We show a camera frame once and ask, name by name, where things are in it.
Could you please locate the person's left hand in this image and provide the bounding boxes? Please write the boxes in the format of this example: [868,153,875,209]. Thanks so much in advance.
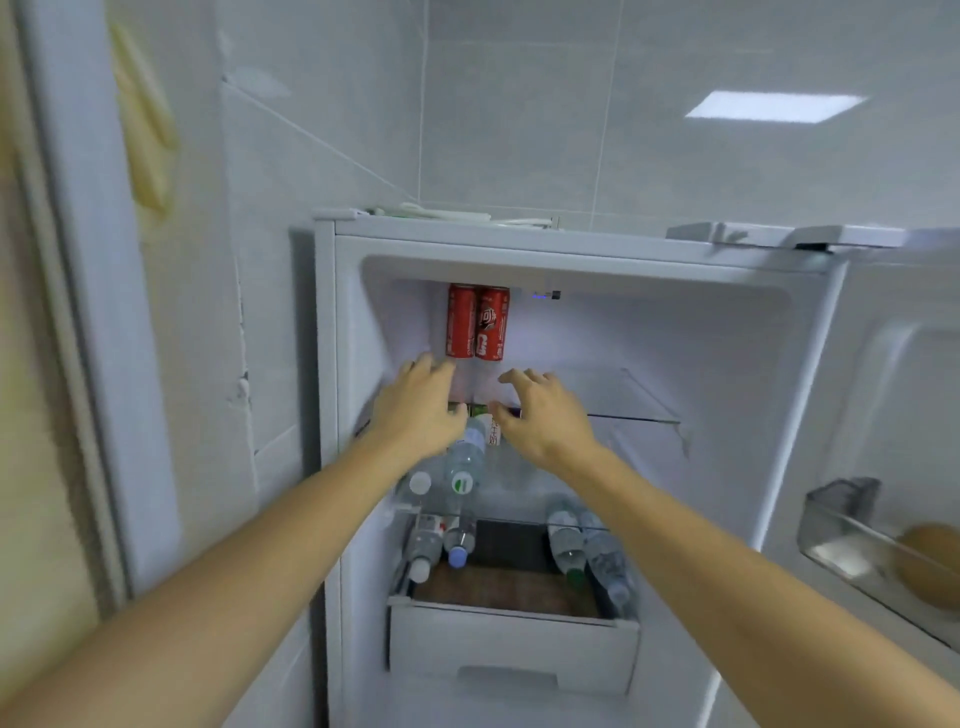
[371,352,471,467]

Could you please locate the person's right hand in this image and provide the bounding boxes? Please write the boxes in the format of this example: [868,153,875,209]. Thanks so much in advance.
[487,366,603,477]

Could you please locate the person's right forearm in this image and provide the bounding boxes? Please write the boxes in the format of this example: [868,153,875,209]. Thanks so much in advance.
[566,446,960,728]

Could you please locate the person's left forearm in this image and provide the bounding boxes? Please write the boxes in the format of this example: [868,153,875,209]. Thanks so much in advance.
[0,438,410,728]

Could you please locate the green label water bottle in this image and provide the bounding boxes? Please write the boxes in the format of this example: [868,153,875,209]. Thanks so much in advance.
[441,417,490,501]

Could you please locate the white cap plastic bottle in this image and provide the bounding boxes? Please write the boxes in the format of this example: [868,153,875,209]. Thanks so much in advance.
[396,457,451,510]

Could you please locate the glass refrigerator shelf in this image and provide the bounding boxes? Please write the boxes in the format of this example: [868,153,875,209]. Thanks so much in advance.
[448,366,685,427]
[396,501,627,535]

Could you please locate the red soda can black print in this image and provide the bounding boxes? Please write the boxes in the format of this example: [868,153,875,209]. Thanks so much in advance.
[474,285,511,362]

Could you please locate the blue cap plastic bottle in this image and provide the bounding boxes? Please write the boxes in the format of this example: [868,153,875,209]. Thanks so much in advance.
[442,511,479,568]

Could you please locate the red label white-cap bottle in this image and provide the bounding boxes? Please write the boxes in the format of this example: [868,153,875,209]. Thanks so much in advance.
[405,513,445,585]

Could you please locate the green cap plastic bottle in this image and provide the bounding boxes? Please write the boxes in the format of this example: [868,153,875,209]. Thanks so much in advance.
[545,509,591,587]

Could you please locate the clear plastic water bottle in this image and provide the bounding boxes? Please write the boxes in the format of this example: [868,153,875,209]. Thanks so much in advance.
[579,511,637,610]

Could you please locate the white objects atop refrigerator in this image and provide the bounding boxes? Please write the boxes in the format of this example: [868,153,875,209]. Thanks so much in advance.
[366,201,556,231]

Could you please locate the white refrigerator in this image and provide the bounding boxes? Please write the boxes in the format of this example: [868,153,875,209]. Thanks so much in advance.
[313,210,849,728]

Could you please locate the white refrigerator drawer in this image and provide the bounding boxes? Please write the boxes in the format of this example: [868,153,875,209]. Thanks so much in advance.
[386,517,643,696]

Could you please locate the white door hinge cover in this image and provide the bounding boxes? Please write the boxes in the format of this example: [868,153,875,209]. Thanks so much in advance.
[666,221,910,254]

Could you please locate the clear door shelf bin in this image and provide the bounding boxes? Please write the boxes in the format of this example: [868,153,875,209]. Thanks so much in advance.
[796,477,960,652]

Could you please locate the white refrigerator door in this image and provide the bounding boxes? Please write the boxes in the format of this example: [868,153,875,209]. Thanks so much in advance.
[757,225,960,728]

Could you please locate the round yellow-brown fruit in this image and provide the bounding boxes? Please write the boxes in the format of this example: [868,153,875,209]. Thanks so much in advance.
[897,522,960,610]

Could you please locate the white door frame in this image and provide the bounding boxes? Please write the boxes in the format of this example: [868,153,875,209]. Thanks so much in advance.
[15,0,187,601]

